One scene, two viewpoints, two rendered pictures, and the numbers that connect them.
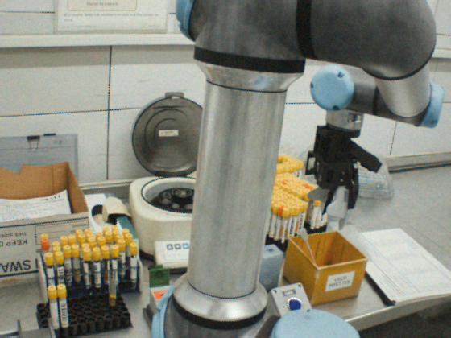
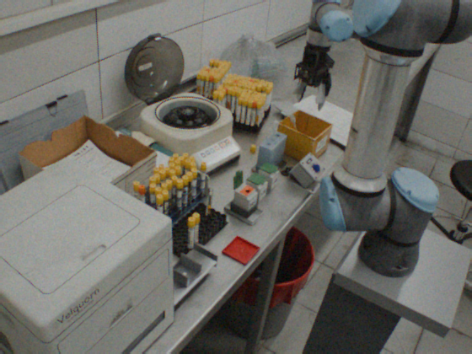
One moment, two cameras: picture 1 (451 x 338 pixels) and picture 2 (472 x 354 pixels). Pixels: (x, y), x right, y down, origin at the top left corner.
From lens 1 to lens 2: 0.63 m
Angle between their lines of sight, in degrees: 33
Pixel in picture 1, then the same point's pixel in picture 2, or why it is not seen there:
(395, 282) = (340, 135)
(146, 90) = (123, 36)
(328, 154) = (315, 65)
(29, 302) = not seen: hidden behind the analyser
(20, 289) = not seen: hidden behind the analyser
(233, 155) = (395, 100)
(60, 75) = (61, 41)
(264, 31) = (424, 35)
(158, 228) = (194, 143)
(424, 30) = not seen: outside the picture
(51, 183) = (75, 138)
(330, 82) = (341, 24)
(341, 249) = (305, 121)
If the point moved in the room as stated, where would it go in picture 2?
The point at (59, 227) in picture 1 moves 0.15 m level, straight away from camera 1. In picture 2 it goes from (139, 171) to (104, 147)
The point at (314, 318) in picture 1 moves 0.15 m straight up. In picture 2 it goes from (404, 173) to (426, 113)
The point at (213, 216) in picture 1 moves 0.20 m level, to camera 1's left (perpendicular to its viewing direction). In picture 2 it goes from (380, 134) to (294, 157)
